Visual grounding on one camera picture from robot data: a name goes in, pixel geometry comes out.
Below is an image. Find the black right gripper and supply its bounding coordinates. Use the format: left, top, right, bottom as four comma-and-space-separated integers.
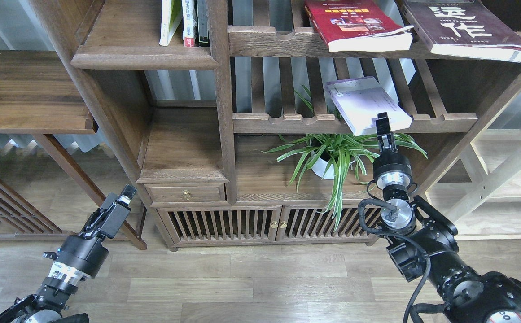
372, 112, 413, 190

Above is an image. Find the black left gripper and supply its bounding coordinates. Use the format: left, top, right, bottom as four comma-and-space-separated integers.
43, 184, 137, 278

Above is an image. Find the white lavender paperback book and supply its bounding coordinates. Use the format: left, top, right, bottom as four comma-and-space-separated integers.
324, 76, 413, 136

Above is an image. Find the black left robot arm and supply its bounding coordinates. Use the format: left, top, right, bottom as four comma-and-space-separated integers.
0, 184, 137, 323

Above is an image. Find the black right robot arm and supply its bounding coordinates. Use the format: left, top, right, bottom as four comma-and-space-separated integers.
358, 113, 521, 323

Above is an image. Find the light wooden shelf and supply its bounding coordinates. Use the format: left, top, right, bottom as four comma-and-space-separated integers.
416, 61, 521, 242

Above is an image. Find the green spider plant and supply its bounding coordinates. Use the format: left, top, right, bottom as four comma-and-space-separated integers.
263, 85, 428, 232

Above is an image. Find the brass drawer knob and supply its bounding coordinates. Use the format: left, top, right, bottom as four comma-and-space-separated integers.
183, 190, 192, 200

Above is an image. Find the white plant pot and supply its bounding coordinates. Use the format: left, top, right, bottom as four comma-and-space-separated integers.
311, 154, 335, 180

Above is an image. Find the red paperback book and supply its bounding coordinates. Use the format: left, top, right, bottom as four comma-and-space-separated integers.
304, 0, 413, 52

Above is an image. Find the dark brown book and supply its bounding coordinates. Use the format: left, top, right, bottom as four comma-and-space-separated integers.
400, 0, 521, 62

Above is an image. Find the dark wooden bookshelf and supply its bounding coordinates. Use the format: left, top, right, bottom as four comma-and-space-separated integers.
29, 0, 521, 251

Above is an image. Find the dark wooden side table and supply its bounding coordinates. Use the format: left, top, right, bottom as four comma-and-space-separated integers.
0, 50, 148, 250

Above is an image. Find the red white upright book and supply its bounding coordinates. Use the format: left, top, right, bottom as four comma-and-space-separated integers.
181, 0, 197, 48

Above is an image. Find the white green upright book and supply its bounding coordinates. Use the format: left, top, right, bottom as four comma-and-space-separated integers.
159, 0, 182, 46

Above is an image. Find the black upright book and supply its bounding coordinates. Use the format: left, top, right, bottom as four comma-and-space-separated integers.
196, 0, 210, 47

